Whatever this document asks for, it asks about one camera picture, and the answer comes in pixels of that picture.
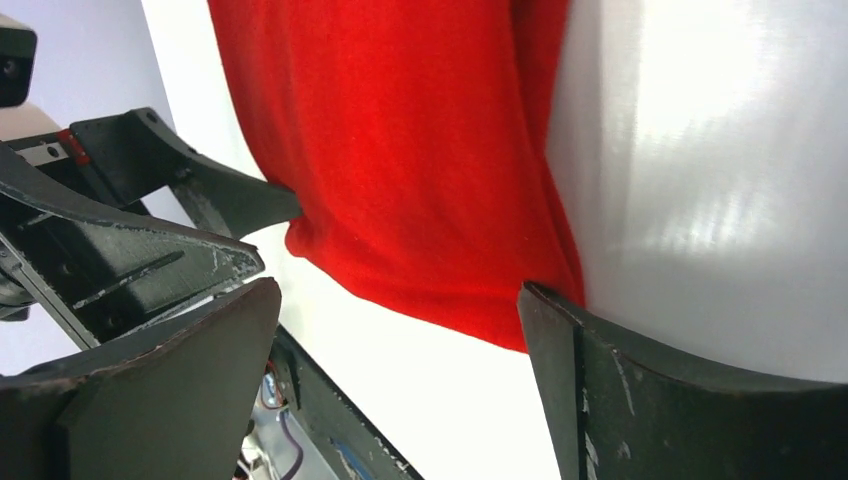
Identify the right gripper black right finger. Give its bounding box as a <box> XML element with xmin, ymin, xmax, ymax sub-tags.
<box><xmin>518</xmin><ymin>283</ymin><xmax>847</xmax><ymax>479</ymax></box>

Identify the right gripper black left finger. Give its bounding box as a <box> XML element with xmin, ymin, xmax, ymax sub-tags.
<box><xmin>1</xmin><ymin>278</ymin><xmax>281</xmax><ymax>479</ymax></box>

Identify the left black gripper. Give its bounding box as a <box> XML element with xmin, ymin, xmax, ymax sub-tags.
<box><xmin>1</xmin><ymin>108</ymin><xmax>302</xmax><ymax>348</ymax></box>

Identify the red t shirt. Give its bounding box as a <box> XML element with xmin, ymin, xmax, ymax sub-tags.
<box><xmin>208</xmin><ymin>1</ymin><xmax>585</xmax><ymax>351</ymax></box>

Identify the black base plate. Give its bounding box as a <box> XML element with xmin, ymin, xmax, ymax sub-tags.
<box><xmin>269</xmin><ymin>325</ymin><xmax>422</xmax><ymax>480</ymax></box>

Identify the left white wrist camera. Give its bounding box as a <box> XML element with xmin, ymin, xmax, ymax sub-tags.
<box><xmin>0</xmin><ymin>14</ymin><xmax>38</xmax><ymax>108</ymax></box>

